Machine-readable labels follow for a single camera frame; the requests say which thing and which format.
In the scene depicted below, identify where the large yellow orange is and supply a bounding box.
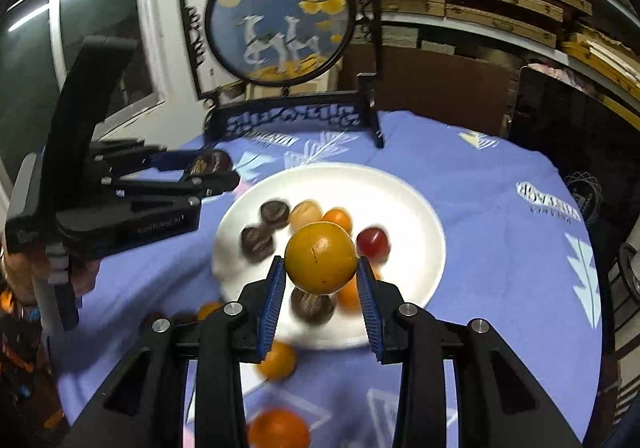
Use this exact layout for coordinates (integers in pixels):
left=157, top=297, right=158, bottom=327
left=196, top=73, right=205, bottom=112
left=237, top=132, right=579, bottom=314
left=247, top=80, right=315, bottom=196
left=284, top=222, right=359, bottom=293

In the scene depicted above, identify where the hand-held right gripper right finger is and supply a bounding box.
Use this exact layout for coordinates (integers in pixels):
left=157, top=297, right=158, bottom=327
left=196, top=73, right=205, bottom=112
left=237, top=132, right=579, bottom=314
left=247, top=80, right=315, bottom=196
left=356, top=255, right=583, bottom=448

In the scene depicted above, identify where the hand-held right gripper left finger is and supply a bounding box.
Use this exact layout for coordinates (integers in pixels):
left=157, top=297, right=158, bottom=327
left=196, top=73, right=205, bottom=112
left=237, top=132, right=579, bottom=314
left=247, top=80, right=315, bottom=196
left=60, top=255, right=287, bottom=448

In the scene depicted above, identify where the person's left hand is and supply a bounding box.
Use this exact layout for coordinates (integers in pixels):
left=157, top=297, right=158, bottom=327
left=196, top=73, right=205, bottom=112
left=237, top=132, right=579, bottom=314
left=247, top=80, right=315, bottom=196
left=0, top=248, right=102, bottom=310

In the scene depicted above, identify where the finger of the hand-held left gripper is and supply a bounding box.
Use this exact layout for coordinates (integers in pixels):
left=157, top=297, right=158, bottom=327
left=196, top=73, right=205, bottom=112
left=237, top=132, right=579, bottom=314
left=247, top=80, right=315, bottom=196
left=90, top=142, right=202, bottom=175
left=101, top=170, right=242, bottom=210

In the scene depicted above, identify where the brown cardboard sheet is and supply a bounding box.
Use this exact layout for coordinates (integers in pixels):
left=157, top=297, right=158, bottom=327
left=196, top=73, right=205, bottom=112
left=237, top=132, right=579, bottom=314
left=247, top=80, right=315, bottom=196
left=340, top=46, right=521, bottom=134

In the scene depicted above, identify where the black panel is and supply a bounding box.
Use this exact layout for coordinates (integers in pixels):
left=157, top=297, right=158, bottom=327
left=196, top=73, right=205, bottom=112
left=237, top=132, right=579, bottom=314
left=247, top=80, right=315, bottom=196
left=505, top=66, right=640, bottom=189

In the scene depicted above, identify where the white framed window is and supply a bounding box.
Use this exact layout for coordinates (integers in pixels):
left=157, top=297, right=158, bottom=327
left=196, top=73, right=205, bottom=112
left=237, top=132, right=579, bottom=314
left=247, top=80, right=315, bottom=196
left=0, top=0, right=166, bottom=169

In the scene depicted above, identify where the small red fruit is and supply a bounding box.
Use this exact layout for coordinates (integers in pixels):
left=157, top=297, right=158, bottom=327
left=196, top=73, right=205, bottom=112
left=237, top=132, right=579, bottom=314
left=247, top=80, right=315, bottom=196
left=356, top=227, right=391, bottom=259

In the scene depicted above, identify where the round deer screen black stand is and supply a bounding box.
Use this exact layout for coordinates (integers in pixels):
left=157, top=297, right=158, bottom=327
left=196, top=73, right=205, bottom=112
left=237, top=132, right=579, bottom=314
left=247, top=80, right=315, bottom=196
left=176, top=0, right=386, bottom=149

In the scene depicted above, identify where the blue printed tablecloth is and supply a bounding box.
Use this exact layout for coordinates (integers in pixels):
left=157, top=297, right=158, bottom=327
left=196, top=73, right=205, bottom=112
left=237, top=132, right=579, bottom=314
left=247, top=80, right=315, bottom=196
left=47, top=111, right=603, bottom=448

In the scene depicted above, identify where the white round plate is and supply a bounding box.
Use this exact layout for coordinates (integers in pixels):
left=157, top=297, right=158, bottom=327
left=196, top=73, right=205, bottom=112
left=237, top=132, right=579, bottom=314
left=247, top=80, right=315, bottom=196
left=211, top=164, right=447, bottom=351

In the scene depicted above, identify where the orange tangerine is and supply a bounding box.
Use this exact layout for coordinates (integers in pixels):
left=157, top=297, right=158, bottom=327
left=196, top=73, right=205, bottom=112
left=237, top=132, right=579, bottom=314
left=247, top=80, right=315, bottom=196
left=247, top=408, right=311, bottom=448
left=257, top=340, right=298, bottom=381

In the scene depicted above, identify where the white shelving rack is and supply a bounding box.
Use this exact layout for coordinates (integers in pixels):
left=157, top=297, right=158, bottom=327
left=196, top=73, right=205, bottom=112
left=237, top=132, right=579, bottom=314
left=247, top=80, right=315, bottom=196
left=350, top=0, right=640, bottom=109

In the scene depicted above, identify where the dark brown water chestnut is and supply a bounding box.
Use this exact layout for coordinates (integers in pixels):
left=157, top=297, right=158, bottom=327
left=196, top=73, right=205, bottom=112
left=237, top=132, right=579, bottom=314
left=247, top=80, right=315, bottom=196
left=259, top=199, right=292, bottom=229
left=241, top=224, right=276, bottom=254
left=291, top=285, right=336, bottom=326
left=184, top=151, right=233, bottom=176

